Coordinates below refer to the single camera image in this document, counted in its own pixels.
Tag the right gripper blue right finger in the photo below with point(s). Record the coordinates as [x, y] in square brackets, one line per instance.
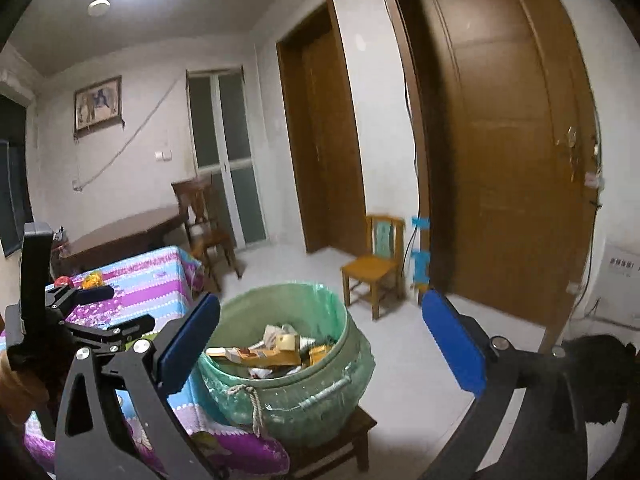
[461, 341]

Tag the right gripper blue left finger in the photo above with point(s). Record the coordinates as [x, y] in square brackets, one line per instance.
[181, 342]

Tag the green lined trash bin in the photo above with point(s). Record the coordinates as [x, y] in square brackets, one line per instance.
[303, 405]

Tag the left human hand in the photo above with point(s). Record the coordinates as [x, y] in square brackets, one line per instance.
[20, 392]

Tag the red apple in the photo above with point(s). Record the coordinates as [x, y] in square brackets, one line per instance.
[64, 280]

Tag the colourful striped tablecloth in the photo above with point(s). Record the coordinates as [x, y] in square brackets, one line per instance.
[163, 283]

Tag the yellow snack wrapper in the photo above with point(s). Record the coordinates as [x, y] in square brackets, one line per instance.
[92, 280]

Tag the brown cardboard box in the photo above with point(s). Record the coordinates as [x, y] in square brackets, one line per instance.
[260, 357]

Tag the dark wooden dining table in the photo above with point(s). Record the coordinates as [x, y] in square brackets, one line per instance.
[120, 240]

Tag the small yellow wooden chair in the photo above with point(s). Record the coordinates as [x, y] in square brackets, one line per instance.
[380, 271]

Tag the black bag on floor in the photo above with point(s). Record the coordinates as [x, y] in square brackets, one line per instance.
[602, 372]

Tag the small wooden stool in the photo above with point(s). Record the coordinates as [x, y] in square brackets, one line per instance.
[351, 443]

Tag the dark window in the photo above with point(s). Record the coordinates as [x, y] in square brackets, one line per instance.
[15, 206]

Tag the dark wooden dining chair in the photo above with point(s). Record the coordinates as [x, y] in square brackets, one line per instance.
[197, 202]

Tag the white appliance box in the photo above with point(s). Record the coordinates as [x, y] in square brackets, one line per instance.
[615, 294]

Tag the glass balcony door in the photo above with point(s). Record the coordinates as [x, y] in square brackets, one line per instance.
[221, 141]

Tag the brown wooden door right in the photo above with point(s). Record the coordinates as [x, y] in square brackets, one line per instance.
[503, 120]

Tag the brown wooden door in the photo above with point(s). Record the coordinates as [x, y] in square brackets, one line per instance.
[322, 133]
[503, 120]

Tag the brown wooden door middle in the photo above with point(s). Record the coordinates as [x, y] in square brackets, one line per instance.
[322, 133]

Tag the white ceiling lamp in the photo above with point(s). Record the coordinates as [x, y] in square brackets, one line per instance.
[98, 8]

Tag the blue tape cable strip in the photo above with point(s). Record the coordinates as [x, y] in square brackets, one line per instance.
[421, 257]

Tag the framed wall picture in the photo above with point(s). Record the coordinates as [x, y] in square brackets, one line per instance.
[98, 106]

